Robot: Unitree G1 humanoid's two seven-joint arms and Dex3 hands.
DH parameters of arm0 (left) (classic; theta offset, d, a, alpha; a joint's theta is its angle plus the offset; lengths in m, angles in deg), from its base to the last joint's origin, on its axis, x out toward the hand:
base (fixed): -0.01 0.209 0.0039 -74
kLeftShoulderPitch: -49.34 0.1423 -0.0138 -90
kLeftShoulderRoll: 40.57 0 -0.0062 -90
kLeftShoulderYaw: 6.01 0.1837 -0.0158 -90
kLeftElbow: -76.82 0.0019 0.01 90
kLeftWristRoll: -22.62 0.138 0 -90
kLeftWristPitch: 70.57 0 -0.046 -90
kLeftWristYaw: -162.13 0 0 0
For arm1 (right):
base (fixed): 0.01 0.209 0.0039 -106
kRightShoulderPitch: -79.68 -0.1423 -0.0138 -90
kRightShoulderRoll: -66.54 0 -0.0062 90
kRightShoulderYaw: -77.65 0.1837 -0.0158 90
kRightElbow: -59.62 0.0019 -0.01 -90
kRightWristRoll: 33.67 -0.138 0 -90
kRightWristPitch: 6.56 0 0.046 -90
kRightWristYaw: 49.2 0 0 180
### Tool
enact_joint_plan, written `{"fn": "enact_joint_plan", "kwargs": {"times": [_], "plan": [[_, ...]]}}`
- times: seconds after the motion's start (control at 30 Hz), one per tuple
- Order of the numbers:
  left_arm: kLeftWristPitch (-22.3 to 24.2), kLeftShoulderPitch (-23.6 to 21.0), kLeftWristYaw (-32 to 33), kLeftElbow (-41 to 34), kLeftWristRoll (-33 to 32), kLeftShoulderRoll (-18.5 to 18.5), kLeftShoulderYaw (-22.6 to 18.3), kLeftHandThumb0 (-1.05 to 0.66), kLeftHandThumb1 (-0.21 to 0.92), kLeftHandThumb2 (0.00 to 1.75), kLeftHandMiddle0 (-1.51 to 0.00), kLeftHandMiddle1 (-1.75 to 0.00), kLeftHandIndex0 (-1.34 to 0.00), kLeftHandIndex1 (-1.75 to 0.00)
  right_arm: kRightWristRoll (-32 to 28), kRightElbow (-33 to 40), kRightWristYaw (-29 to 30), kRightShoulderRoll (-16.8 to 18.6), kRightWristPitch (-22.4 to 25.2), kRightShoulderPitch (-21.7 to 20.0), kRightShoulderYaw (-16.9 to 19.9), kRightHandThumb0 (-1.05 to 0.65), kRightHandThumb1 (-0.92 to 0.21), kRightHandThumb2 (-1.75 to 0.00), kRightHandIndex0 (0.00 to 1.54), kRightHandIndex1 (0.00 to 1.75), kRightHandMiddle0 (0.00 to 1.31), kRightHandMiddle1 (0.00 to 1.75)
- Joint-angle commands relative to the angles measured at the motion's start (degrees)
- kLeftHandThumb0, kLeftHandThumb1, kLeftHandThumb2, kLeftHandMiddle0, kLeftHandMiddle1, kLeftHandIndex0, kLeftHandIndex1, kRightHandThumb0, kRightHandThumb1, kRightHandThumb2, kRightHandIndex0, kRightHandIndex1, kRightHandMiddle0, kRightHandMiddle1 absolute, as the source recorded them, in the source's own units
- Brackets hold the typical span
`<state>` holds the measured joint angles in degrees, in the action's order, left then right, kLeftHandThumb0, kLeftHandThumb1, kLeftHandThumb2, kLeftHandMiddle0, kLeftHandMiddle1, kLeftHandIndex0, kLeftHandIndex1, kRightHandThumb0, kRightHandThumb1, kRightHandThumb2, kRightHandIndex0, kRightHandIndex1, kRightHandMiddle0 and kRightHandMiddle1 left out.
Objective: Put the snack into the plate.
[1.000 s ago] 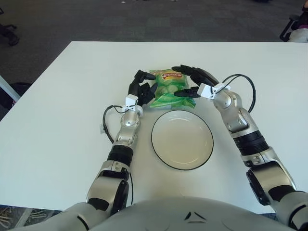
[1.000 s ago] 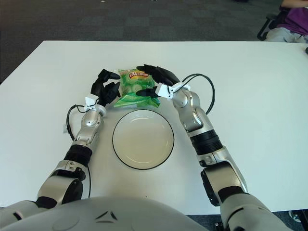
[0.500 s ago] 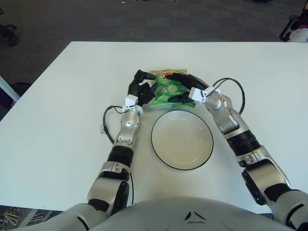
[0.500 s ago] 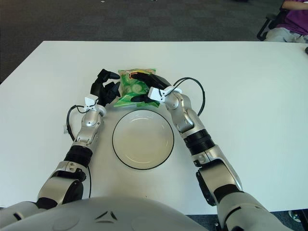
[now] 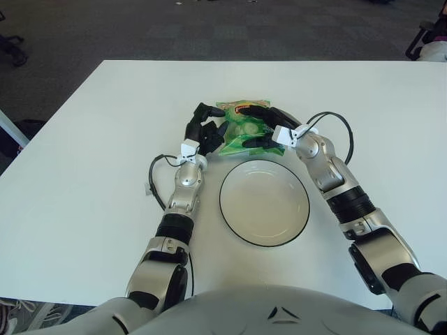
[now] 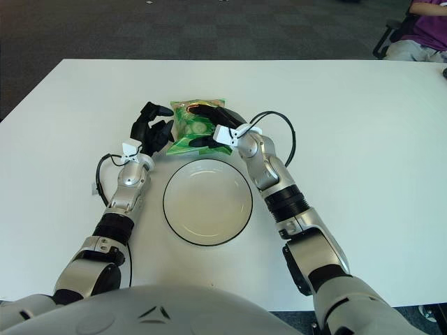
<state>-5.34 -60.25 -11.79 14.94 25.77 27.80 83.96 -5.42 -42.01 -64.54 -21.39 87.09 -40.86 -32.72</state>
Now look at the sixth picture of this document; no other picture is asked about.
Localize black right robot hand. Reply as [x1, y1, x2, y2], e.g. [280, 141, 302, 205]
[187, 103, 251, 149]

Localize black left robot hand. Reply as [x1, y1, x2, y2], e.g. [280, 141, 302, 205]
[129, 100, 175, 156]

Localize green potato chips bag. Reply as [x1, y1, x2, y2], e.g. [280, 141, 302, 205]
[166, 98, 234, 157]

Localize white plate with black rim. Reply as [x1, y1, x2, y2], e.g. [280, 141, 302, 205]
[162, 158, 254, 248]

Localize black office chair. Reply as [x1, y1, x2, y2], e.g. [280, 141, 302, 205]
[372, 13, 420, 59]

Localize grey robot torso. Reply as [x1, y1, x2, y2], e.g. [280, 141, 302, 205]
[0, 284, 298, 335]

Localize person in purple shirt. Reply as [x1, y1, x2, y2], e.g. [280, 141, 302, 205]
[386, 0, 447, 64]

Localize chair caster wheel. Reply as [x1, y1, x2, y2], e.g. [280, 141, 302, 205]
[418, 305, 437, 322]

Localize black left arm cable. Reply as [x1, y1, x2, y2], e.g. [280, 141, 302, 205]
[96, 153, 133, 287]

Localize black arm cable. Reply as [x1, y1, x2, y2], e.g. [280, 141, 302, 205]
[244, 110, 298, 168]
[96, 153, 133, 287]

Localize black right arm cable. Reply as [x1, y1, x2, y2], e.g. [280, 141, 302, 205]
[244, 110, 298, 168]

